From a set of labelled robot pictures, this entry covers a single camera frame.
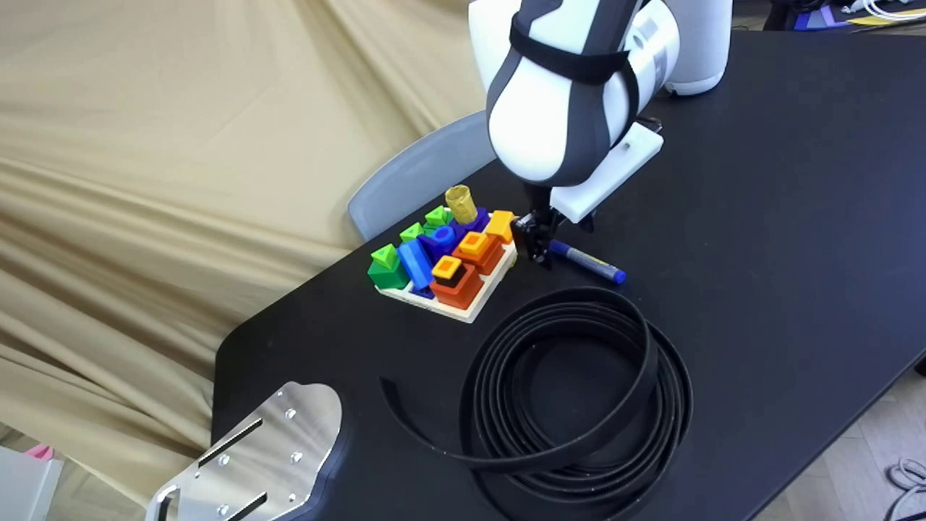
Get beige draped cloth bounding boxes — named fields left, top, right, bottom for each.
left=0, top=0, right=481, bottom=500

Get grey chair back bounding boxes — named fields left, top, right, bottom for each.
left=348, top=113, right=495, bottom=239

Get blue white marker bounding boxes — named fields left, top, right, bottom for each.
left=550, top=239, right=627, bottom=285

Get colourful block puzzle board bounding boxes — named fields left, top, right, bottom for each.
left=368, top=186, right=518, bottom=323

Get coiled black strap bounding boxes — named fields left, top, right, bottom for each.
left=378, top=285, right=695, bottom=514

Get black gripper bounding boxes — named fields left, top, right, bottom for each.
left=511, top=186, right=565, bottom=265

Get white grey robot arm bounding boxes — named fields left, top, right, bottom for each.
left=471, top=0, right=680, bottom=264

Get floor cables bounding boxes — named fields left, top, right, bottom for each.
left=879, top=453, right=926, bottom=521

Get silver metal plate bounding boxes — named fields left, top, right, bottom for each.
left=144, top=382, right=343, bottom=521

